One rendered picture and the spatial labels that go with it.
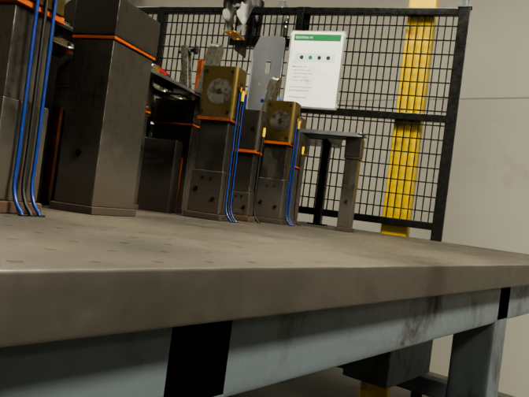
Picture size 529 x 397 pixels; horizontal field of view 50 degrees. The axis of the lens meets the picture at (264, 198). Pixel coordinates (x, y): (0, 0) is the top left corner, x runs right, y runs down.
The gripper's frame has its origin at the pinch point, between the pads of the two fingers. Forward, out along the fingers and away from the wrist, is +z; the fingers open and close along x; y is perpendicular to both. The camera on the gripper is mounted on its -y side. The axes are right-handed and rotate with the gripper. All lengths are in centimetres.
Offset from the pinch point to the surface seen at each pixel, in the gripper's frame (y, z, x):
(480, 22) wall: -154, -56, 68
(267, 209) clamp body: 8, 53, 21
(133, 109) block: 80, 39, 20
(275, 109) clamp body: 8.1, 24.9, 19.1
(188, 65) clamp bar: -1.6, 11.2, -15.2
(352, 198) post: -13, 46, 40
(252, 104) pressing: -27.1, 17.5, -2.2
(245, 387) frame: 111, 67, 57
